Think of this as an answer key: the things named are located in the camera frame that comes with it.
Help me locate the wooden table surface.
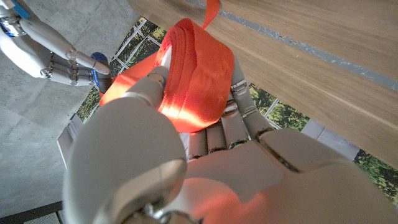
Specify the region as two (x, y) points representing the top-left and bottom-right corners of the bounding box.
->
(186, 0), (398, 91)

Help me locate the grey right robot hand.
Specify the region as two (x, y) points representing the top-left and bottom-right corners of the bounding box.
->
(0, 17), (111, 87)

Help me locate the orange ribbon roll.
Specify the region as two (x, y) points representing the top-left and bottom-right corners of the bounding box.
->
(99, 0), (236, 134)

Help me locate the blue black handled screwdriver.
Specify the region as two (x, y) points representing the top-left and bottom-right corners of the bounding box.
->
(90, 52), (113, 94)

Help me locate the printed window backdrop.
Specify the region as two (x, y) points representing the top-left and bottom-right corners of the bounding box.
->
(57, 17), (398, 206)

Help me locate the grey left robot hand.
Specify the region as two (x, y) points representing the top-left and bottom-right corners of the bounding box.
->
(62, 57), (398, 224)

